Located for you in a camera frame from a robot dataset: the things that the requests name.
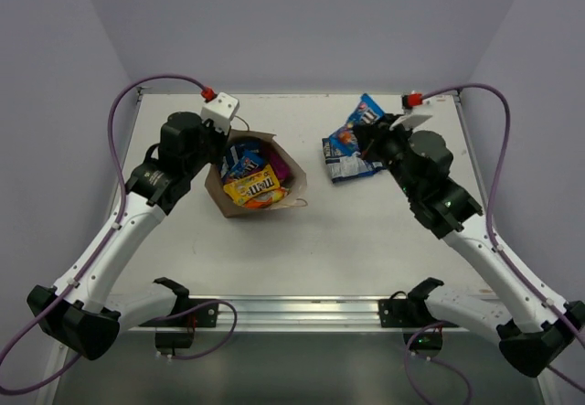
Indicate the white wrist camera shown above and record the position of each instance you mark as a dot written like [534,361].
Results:
[414,112]
[220,112]

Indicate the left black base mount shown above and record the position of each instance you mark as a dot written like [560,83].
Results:
[179,333]

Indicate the yellow M&M pack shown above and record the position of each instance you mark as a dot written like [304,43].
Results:
[243,190]

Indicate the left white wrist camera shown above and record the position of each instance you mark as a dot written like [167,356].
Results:
[220,112]

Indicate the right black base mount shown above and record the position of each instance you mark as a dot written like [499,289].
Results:
[400,311]

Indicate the purple snack bag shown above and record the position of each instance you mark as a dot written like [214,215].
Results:
[280,168]

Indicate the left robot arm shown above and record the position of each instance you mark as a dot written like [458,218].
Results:
[79,310]

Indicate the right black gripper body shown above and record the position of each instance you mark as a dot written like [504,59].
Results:
[386,144]

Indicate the small blue M&M pack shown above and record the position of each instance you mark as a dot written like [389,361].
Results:
[366,112]

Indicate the blue Doritos bag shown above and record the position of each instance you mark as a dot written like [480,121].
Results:
[241,159]

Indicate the aluminium front rail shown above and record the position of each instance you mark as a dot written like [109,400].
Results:
[294,314]

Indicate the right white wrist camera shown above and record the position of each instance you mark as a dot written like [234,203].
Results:
[414,112]

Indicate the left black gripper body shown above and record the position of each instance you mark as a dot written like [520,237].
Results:
[218,139]

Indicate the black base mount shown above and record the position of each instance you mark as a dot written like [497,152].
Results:
[400,311]
[179,333]

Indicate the blue white cookie bag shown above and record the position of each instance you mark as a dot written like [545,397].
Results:
[342,168]

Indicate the orange snack bag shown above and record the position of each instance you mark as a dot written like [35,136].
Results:
[266,199]

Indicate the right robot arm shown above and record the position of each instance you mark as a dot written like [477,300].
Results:
[531,324]

